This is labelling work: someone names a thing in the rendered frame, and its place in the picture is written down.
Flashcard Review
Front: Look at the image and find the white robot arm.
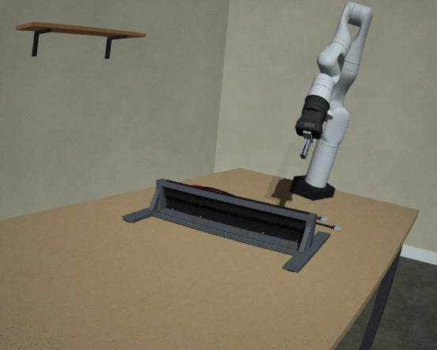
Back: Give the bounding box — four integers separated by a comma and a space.
305, 2, 372, 188

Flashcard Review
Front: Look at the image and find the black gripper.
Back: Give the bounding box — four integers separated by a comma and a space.
295, 85, 333, 159

